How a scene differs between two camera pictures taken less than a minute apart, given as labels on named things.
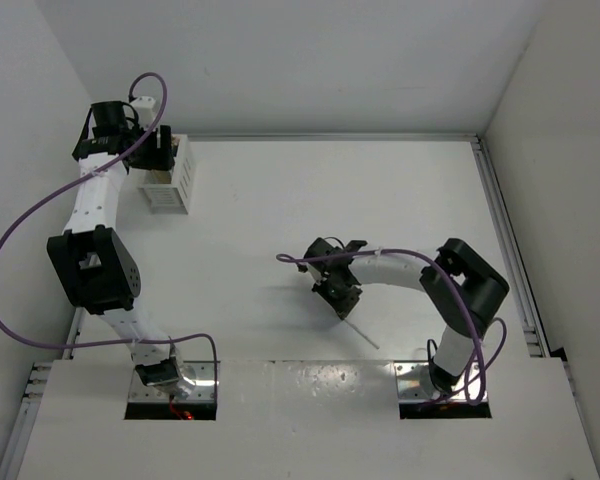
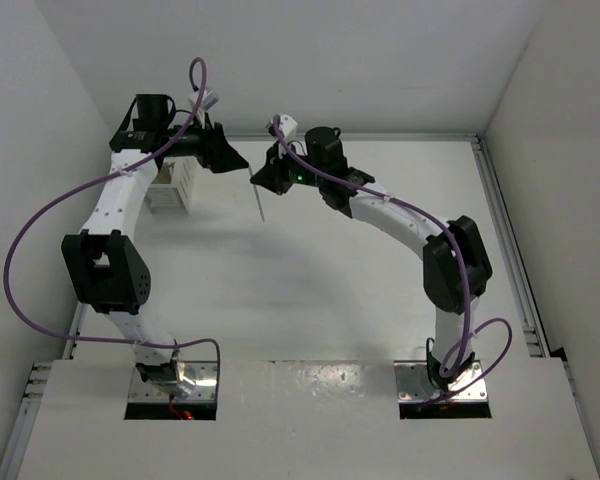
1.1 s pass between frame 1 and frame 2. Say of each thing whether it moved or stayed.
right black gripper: moved
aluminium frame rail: stayed
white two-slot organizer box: stayed
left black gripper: moved
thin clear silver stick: moved
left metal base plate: stayed
